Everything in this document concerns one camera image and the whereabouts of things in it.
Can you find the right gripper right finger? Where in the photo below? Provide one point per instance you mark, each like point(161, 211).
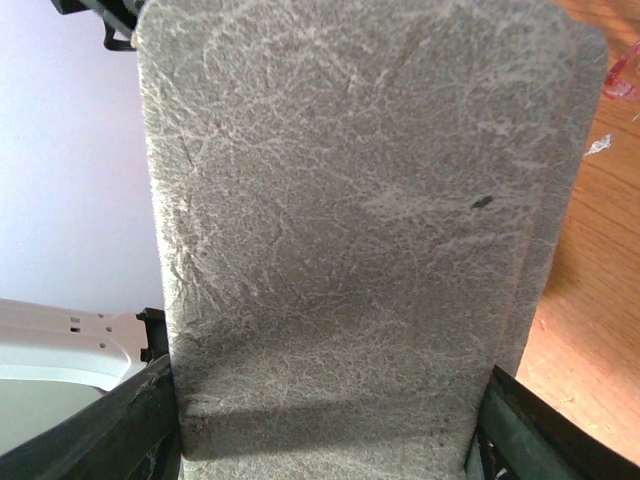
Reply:
point(519, 436)

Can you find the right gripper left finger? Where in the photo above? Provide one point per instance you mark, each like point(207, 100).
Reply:
point(132, 432)

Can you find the grey green-lined glasses case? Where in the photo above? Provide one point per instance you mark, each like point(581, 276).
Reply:
point(357, 205)

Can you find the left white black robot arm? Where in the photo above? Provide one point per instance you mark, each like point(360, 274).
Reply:
point(78, 244)

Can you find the far red transparent glasses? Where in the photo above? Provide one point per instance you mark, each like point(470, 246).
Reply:
point(622, 80)

